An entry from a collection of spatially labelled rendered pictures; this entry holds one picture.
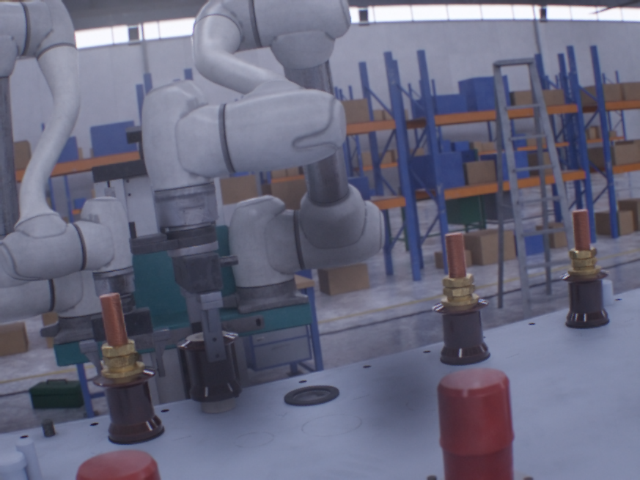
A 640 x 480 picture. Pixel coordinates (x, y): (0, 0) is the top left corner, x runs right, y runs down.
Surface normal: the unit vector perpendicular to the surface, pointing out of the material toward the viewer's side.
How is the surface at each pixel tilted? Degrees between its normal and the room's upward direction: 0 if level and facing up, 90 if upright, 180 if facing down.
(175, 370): 90
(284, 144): 115
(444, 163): 90
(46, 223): 62
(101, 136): 90
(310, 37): 131
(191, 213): 90
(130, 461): 4
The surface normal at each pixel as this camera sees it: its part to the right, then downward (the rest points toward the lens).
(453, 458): -0.77, 0.18
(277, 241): -0.03, 0.07
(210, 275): 0.33, 0.07
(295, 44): 0.00, 0.73
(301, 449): -0.13, -0.99
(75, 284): 0.56, 0.07
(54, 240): 0.52, -0.41
